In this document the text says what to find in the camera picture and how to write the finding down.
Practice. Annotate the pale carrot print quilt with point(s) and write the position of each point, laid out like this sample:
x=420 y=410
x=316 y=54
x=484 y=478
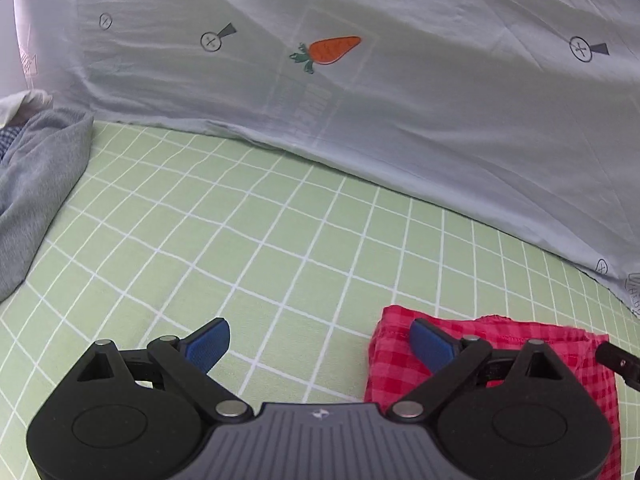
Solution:
x=410 y=120

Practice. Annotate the blue checked cloth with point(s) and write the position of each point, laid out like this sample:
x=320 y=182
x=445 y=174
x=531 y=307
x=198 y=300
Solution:
x=9 y=141

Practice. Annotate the red checked garment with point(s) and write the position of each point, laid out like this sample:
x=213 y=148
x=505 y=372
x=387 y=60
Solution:
x=560 y=345

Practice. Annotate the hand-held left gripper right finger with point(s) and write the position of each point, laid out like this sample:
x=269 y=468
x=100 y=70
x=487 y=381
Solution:
x=429 y=343

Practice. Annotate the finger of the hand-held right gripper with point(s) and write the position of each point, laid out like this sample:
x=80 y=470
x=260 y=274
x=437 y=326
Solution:
x=616 y=359

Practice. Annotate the grey knit garment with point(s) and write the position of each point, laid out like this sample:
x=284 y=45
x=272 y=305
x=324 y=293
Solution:
x=40 y=180

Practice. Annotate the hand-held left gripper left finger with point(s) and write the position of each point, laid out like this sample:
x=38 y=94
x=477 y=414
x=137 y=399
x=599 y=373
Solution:
x=209 y=344

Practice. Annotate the green checked bed sheet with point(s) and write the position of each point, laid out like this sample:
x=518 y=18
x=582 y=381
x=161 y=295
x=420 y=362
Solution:
x=280 y=250

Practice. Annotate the white cloth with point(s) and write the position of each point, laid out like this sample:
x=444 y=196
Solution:
x=20 y=104

